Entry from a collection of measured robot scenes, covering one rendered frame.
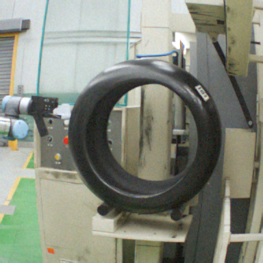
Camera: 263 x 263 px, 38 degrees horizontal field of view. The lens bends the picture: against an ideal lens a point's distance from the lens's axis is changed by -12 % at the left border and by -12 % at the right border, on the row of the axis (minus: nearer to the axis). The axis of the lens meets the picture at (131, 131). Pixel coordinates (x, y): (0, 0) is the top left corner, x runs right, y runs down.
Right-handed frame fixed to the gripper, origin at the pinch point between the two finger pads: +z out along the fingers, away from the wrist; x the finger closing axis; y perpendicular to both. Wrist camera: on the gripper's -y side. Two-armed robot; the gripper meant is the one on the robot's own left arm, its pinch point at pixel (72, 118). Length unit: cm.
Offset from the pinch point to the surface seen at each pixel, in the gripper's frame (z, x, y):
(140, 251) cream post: 31, 27, -62
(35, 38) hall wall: -432, 793, 110
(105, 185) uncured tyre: 20.2, -12.6, -20.5
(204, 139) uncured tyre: 52, -12, 1
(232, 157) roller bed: 65, 20, -8
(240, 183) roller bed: 72, 20, -19
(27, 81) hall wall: -430, 788, -6
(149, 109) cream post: 24.9, 27.6, 6.0
